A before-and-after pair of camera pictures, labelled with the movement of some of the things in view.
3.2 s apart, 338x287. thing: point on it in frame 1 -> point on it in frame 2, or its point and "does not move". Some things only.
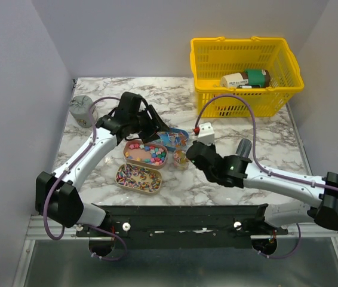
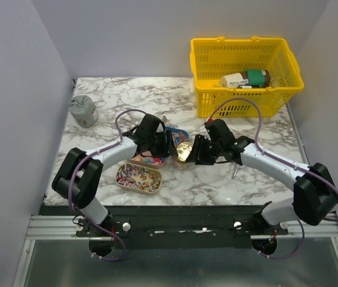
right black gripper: x=213 y=148 -> x=203 y=159
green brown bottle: x=248 y=79 does not move
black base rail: x=229 y=225 does not move
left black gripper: x=156 y=125 -> x=168 y=149
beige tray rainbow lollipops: x=138 y=179 does not move
